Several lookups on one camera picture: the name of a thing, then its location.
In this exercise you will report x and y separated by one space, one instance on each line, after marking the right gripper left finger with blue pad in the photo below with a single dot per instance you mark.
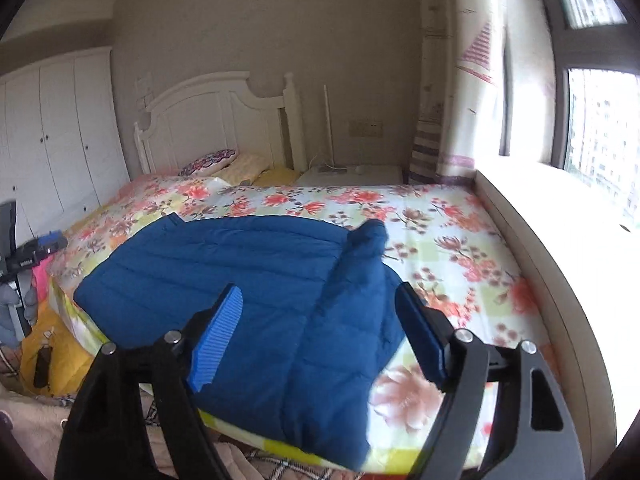
105 436

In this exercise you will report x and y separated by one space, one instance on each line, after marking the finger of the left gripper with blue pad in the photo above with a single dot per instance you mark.
50 237

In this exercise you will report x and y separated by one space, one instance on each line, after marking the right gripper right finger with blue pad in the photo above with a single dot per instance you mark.
503 414

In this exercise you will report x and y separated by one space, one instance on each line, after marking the blue quilted puffer jacket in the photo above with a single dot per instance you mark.
317 327

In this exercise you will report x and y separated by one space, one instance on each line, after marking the left hand in grey glove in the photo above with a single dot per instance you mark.
19 311

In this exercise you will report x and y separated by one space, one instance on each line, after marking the white wardrobe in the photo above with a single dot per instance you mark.
61 156

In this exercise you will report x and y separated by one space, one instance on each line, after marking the yellow pillow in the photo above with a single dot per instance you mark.
277 176

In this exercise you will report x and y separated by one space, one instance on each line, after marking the peach patterned pillow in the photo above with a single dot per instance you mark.
244 170

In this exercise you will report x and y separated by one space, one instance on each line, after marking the purple patterned pillow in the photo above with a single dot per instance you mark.
209 164

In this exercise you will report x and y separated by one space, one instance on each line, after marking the white bedside table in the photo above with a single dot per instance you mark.
360 175

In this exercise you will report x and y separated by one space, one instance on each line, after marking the slim white desk lamp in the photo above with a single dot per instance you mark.
329 127

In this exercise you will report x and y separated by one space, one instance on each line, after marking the white wooden headboard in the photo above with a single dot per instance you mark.
216 111

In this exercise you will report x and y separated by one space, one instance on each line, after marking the floral bed quilt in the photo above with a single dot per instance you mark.
440 239

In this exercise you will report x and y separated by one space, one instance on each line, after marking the patterned window curtain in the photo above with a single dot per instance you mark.
461 111

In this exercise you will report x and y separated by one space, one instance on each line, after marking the dark framed window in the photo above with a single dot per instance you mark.
545 40

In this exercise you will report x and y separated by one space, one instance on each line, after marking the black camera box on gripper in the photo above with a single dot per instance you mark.
7 228

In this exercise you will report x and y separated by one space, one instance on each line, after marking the wall paper note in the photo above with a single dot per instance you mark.
144 90

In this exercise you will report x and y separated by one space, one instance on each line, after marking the wall power socket plate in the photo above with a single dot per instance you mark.
360 128

